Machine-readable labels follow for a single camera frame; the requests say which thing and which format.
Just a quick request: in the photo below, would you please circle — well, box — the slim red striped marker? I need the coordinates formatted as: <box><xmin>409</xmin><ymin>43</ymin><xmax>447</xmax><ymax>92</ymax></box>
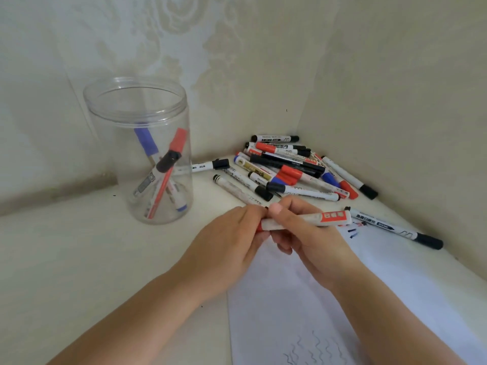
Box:
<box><xmin>144</xmin><ymin>128</ymin><xmax>188</xmax><ymax>220</ymax></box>

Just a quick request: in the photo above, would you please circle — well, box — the plain white black-cap marker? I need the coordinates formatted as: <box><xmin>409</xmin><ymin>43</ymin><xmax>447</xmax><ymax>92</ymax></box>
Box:
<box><xmin>182</xmin><ymin>158</ymin><xmax>230</xmax><ymax>174</ymax></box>

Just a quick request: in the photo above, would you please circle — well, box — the red cap white barrel marker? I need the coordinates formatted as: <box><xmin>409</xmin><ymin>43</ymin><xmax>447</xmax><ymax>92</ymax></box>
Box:
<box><xmin>255</xmin><ymin>209</ymin><xmax>353</xmax><ymax>233</ymax></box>

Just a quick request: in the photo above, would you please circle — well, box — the person's right hand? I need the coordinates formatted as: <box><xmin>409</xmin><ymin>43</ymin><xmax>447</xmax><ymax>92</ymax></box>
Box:
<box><xmin>267</xmin><ymin>195</ymin><xmax>363</xmax><ymax>294</ymax></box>

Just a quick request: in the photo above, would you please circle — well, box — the person's right forearm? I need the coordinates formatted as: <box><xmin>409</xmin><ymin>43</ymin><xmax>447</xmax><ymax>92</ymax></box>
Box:
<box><xmin>333</xmin><ymin>262</ymin><xmax>469</xmax><ymax>365</ymax></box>

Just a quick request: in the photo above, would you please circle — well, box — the white paper sheet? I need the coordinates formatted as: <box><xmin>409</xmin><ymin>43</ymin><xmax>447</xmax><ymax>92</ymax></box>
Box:
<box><xmin>227</xmin><ymin>224</ymin><xmax>487</xmax><ymax>365</ymax></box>

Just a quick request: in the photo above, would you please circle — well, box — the blue cap gold label marker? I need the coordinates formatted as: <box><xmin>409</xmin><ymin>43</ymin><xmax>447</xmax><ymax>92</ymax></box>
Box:
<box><xmin>133</xmin><ymin>128</ymin><xmax>188</xmax><ymax>212</ymax></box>

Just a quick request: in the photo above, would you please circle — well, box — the person's left hand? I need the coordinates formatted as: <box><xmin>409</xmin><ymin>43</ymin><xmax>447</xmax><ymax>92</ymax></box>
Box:
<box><xmin>169</xmin><ymin>205</ymin><xmax>270</xmax><ymax>307</ymax></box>

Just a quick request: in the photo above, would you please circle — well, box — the white marker chunky black cap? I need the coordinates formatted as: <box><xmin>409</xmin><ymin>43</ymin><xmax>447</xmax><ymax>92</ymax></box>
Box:
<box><xmin>132</xmin><ymin>150</ymin><xmax>182</xmax><ymax>198</ymax></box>
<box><xmin>248</xmin><ymin>171</ymin><xmax>274</xmax><ymax>202</ymax></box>

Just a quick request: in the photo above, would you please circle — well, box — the long white black-cap marker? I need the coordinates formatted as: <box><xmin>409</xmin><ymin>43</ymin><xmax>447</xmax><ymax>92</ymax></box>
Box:
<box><xmin>344</xmin><ymin>207</ymin><xmax>444</xmax><ymax>250</ymax></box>

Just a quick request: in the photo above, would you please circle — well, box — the pile of assorted markers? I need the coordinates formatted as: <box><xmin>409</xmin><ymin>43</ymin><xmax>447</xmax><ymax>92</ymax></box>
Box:
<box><xmin>220</xmin><ymin>134</ymin><xmax>379</xmax><ymax>204</ymax></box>

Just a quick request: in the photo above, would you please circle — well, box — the person's left forearm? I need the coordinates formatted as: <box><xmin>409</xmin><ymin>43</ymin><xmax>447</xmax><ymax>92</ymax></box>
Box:
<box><xmin>47</xmin><ymin>268</ymin><xmax>202</xmax><ymax>365</ymax></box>

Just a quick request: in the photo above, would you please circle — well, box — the transparent plastic jar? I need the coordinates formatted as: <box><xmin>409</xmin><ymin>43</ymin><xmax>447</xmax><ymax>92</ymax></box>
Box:
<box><xmin>83</xmin><ymin>76</ymin><xmax>194</xmax><ymax>226</ymax></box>

